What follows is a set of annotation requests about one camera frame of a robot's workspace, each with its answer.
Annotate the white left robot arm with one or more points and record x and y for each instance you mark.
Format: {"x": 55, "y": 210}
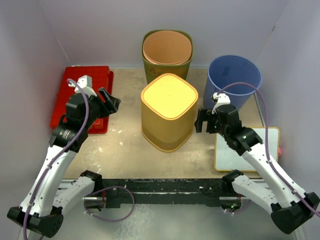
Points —
{"x": 42, "y": 212}

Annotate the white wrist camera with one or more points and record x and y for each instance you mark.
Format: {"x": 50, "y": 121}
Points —
{"x": 85, "y": 83}
{"x": 219, "y": 99}

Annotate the small whiteboard with orange frame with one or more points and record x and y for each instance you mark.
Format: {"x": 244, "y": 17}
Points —
{"x": 226, "y": 159}

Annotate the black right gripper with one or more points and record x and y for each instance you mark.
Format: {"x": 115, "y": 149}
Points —
{"x": 202, "y": 116}

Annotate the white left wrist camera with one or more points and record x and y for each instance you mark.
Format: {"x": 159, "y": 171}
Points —
{"x": 85, "y": 83}

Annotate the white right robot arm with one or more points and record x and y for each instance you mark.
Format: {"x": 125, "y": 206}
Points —
{"x": 288, "y": 204}

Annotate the olive green ribbed bin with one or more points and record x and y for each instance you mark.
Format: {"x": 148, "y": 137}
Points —
{"x": 153, "y": 71}

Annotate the blue plastic bucket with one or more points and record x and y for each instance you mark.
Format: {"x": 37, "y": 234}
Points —
{"x": 230, "y": 69}

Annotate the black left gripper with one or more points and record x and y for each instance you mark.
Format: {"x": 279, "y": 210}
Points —
{"x": 109, "y": 99}

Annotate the yellow ribbed waste basket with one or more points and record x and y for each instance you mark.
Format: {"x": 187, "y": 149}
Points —
{"x": 168, "y": 110}

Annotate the red plastic tray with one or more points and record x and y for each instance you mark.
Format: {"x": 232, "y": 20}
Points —
{"x": 82, "y": 113}

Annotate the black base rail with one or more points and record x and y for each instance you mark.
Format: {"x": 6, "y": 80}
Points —
{"x": 211, "y": 192}

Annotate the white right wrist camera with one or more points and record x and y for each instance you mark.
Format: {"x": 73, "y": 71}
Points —
{"x": 219, "y": 99}

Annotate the pink inner bin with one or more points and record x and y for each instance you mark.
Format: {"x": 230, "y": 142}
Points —
{"x": 167, "y": 47}

